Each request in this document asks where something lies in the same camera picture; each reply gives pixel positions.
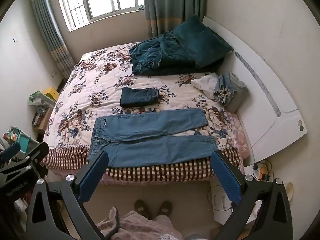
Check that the folded dark blue jeans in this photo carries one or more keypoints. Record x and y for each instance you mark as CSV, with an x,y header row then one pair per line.
x,y
138,96

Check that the window with white frame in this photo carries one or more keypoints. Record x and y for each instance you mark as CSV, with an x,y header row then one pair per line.
x,y
100,0

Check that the floral printed blanket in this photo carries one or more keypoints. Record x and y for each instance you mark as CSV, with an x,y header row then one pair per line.
x,y
100,100

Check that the dark teal jeans pile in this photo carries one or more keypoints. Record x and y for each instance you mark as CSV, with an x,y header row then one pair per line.
x,y
160,55

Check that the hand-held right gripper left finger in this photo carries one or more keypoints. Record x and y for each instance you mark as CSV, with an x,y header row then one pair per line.
x,y
92,177

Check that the wooden bedside cabinet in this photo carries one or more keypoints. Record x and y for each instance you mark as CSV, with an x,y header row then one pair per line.
x,y
41,120

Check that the pink bed sheet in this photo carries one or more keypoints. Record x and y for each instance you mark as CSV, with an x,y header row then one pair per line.
x,y
240,135

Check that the white crumpled cloth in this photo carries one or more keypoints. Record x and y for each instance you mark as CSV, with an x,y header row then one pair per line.
x,y
205,82

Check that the white bed headboard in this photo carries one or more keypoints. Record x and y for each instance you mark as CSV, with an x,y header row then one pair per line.
x,y
270,85

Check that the teal velvet pillow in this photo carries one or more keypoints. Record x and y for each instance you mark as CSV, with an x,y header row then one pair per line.
x,y
200,41

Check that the ripped light denim shorts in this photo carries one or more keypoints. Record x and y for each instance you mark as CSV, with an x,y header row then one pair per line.
x,y
225,87

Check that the teal shelf rack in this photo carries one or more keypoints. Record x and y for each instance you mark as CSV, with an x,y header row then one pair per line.
x,y
22,140

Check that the dark slipper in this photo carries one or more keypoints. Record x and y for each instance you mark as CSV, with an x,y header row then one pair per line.
x,y
141,207
165,207

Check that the white bedside table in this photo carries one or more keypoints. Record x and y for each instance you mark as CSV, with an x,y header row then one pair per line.
x,y
220,202

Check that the light blue denim pants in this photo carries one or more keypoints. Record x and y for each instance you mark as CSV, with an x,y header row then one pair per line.
x,y
155,142

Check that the folded grey cloth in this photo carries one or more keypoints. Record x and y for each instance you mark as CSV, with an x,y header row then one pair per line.
x,y
237,98

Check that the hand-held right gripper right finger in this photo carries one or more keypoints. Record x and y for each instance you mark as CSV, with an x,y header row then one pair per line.
x,y
227,180

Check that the teal striped curtain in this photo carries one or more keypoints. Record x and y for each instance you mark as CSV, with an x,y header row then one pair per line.
x,y
170,5
50,30

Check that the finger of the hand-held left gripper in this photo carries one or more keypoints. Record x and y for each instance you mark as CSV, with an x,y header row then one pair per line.
x,y
37,152
10,152

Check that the green and white pack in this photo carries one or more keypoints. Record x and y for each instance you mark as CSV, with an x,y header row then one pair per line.
x,y
40,98

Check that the yellow box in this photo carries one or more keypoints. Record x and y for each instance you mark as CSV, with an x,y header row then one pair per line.
x,y
51,93

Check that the pale wooden paddle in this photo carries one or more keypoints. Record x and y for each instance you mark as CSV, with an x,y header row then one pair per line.
x,y
289,190

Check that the person's legs and slippers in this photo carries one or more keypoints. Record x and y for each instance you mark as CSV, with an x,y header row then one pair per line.
x,y
140,226

